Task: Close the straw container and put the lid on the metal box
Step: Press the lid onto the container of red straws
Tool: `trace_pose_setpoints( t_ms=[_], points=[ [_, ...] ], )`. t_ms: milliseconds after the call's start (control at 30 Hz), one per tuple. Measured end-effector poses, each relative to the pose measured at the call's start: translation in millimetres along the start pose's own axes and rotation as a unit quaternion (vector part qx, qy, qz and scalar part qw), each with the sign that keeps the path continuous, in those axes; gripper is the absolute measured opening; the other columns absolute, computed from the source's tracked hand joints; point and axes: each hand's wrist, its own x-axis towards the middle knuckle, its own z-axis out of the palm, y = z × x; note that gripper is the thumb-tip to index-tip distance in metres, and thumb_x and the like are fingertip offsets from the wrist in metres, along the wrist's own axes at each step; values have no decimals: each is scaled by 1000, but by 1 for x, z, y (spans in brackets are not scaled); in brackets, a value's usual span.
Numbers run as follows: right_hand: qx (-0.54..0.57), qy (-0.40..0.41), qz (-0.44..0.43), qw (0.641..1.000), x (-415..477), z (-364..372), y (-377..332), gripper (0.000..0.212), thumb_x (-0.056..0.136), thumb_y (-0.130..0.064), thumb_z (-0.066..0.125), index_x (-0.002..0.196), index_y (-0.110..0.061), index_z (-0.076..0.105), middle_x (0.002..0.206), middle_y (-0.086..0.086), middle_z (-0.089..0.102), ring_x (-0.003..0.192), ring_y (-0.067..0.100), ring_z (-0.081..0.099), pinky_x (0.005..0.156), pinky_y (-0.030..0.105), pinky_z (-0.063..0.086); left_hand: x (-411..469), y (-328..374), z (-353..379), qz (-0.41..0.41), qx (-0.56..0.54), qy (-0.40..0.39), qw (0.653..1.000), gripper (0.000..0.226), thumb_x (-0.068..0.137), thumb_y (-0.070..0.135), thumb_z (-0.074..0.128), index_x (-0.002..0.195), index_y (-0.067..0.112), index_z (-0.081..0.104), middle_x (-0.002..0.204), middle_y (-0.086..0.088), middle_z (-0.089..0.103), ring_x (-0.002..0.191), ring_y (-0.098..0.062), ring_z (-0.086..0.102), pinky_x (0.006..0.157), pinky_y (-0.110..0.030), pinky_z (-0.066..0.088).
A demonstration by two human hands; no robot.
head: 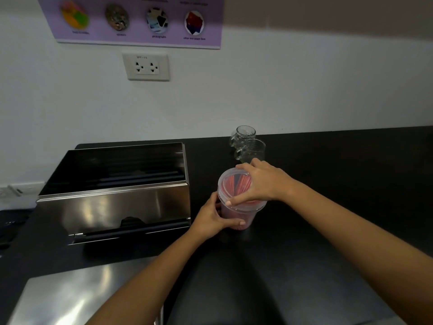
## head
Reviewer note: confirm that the person's right hand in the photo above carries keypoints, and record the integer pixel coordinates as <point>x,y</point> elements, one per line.
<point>267,182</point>

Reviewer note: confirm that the person's left hand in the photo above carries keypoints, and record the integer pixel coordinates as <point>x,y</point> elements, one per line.
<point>206,221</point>

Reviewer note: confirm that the person's right thumb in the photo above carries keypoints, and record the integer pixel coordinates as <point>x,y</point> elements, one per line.
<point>241,196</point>

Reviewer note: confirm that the person's left thumb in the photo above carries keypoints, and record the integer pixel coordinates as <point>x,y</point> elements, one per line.
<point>233,225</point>

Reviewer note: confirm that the clear plastic container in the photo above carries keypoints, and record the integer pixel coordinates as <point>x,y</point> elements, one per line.
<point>236,214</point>

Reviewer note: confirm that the clear plastic lid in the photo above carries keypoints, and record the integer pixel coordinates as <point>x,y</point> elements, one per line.
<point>226,186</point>

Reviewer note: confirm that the person's right forearm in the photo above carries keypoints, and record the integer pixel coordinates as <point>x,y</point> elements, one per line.
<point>358,243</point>

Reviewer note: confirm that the person's left forearm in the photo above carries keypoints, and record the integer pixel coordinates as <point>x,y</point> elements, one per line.
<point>149,284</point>

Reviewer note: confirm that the red packets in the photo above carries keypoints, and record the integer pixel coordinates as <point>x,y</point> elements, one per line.
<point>233,185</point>

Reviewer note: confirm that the small clear glass mug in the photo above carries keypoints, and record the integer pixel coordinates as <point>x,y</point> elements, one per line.
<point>244,132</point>

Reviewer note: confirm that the stainless steel box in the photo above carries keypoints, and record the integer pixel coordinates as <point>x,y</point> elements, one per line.
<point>115,199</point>

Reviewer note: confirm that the stainless steel sink drainboard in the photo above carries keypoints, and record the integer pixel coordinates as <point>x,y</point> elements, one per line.
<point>71,294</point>

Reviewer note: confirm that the purple poster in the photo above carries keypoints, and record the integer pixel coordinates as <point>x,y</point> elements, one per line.
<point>135,20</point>

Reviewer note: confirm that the white wall socket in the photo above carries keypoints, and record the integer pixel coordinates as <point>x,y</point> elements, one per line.
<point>146,66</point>

